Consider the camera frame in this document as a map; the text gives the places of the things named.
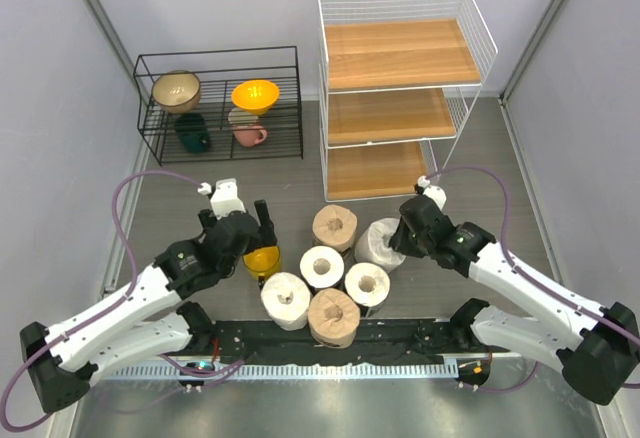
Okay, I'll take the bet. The aluminium rail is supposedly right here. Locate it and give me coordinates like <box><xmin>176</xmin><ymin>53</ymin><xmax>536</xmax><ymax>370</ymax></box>
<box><xmin>106</xmin><ymin>357</ymin><xmax>459</xmax><ymax>381</ymax></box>

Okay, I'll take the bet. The white wire wooden shelf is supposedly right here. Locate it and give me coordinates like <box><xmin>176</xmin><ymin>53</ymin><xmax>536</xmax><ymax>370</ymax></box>
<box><xmin>317</xmin><ymin>0</ymin><xmax>498</xmax><ymax>202</ymax></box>

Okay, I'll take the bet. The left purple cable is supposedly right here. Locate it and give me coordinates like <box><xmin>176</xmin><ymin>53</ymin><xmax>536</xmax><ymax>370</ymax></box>
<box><xmin>0</xmin><ymin>169</ymin><xmax>246</xmax><ymax>433</ymax></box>

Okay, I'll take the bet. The pink mug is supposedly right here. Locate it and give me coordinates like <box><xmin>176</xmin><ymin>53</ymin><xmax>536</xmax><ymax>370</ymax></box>
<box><xmin>233</xmin><ymin>125</ymin><xmax>268</xmax><ymax>148</ymax></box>

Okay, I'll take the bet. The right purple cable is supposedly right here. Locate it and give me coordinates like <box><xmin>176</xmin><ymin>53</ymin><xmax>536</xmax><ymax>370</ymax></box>
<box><xmin>424</xmin><ymin>165</ymin><xmax>640</xmax><ymax>393</ymax></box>

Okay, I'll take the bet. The beige ceramic bowl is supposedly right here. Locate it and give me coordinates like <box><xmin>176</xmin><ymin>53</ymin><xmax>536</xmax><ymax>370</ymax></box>
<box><xmin>152</xmin><ymin>70</ymin><xmax>201</xmax><ymax>114</ymax></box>

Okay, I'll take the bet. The white roll dark wrap right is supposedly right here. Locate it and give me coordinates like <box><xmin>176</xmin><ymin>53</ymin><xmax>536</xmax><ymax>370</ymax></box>
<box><xmin>344</xmin><ymin>263</ymin><xmax>391</xmax><ymax>318</ymax></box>

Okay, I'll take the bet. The dark green mug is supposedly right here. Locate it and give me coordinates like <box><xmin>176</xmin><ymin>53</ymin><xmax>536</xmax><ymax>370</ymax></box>
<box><xmin>174</xmin><ymin>113</ymin><xmax>211</xmax><ymax>154</ymax></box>

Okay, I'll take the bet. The yellow bowl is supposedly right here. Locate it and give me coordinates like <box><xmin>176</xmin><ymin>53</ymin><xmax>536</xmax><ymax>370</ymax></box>
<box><xmin>231</xmin><ymin>79</ymin><xmax>280</xmax><ymax>116</ymax></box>

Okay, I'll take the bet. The black wire dish rack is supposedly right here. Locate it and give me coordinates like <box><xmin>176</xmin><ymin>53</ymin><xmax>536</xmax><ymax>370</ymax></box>
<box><xmin>133</xmin><ymin>45</ymin><xmax>304</xmax><ymax>166</ymax></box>

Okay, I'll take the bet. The brown paper towel roll back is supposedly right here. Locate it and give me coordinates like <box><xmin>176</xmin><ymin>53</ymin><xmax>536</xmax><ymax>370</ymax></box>
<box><xmin>312</xmin><ymin>204</ymin><xmax>358</xmax><ymax>255</ymax></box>

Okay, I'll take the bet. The white towel roll front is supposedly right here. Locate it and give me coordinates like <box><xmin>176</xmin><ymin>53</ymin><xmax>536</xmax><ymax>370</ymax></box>
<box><xmin>260</xmin><ymin>272</ymin><xmax>311</xmax><ymax>331</ymax></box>

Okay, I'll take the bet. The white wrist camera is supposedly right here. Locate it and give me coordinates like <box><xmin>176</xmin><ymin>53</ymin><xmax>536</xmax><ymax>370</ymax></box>
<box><xmin>197</xmin><ymin>178</ymin><xmax>246</xmax><ymax>219</ymax></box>
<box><xmin>414</xmin><ymin>175</ymin><xmax>447</xmax><ymax>211</ymax></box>

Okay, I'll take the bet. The yellow mug black handle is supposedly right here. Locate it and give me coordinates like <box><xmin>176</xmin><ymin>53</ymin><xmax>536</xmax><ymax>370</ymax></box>
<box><xmin>243</xmin><ymin>245</ymin><xmax>282</xmax><ymax>289</ymax></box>

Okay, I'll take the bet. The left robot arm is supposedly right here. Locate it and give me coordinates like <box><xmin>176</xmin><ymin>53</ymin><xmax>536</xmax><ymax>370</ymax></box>
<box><xmin>19</xmin><ymin>199</ymin><xmax>277</xmax><ymax>414</ymax></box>

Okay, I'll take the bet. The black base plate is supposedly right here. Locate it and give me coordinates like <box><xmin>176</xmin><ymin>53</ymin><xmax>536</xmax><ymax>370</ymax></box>
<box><xmin>202</xmin><ymin>319</ymin><xmax>488</xmax><ymax>366</ymax></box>

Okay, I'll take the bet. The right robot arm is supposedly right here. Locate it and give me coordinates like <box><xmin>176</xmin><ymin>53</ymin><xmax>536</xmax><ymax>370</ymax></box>
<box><xmin>392</xmin><ymin>195</ymin><xmax>639</xmax><ymax>406</ymax></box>

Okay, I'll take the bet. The brown paper towel roll front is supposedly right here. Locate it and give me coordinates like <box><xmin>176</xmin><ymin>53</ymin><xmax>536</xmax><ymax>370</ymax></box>
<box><xmin>308</xmin><ymin>288</ymin><xmax>361</xmax><ymax>349</ymax></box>

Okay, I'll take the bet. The white roll dark wrap centre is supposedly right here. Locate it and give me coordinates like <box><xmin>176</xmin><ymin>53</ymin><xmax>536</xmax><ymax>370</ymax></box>
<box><xmin>299</xmin><ymin>246</ymin><xmax>345</xmax><ymax>292</ymax></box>

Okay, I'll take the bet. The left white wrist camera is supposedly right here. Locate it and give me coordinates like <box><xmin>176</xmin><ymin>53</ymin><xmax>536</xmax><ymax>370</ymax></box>
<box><xmin>197</xmin><ymin>178</ymin><xmax>246</xmax><ymax>219</ymax></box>

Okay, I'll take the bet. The white towel roll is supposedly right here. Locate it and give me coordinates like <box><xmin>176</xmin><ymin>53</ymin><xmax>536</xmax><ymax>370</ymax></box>
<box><xmin>354</xmin><ymin>218</ymin><xmax>406</xmax><ymax>273</ymax></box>
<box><xmin>260</xmin><ymin>272</ymin><xmax>311</xmax><ymax>331</ymax></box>

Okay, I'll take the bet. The purple cable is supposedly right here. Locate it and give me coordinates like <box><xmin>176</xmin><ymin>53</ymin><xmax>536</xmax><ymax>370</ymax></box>
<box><xmin>424</xmin><ymin>165</ymin><xmax>640</xmax><ymax>393</ymax></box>
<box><xmin>0</xmin><ymin>169</ymin><xmax>246</xmax><ymax>433</ymax></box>

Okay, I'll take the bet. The white roll dark wrap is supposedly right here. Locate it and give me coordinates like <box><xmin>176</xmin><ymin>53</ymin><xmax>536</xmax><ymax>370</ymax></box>
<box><xmin>344</xmin><ymin>263</ymin><xmax>391</xmax><ymax>318</ymax></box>
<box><xmin>299</xmin><ymin>246</ymin><xmax>345</xmax><ymax>292</ymax></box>

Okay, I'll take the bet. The brown paper towel roll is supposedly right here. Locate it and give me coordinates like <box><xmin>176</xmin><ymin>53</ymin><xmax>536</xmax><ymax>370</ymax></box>
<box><xmin>308</xmin><ymin>288</ymin><xmax>361</xmax><ymax>349</ymax></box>
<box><xmin>312</xmin><ymin>204</ymin><xmax>358</xmax><ymax>255</ymax></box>

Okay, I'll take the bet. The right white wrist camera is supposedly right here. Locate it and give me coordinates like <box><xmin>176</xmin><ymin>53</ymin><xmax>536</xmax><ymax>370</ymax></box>
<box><xmin>414</xmin><ymin>175</ymin><xmax>447</xmax><ymax>211</ymax></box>

